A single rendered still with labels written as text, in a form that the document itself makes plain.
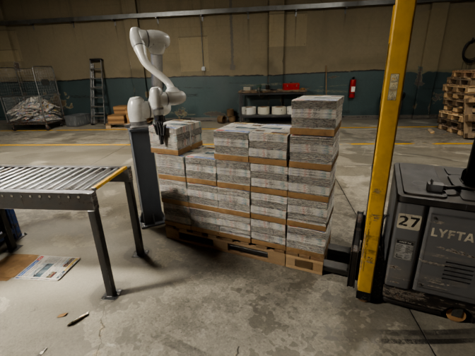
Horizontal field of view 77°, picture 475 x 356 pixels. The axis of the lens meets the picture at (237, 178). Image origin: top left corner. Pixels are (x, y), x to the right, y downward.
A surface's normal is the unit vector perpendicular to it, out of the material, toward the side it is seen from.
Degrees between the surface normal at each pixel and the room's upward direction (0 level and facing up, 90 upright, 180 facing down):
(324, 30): 90
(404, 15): 90
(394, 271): 90
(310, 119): 90
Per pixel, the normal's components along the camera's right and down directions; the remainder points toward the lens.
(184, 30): -0.11, 0.35
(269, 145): -0.42, 0.33
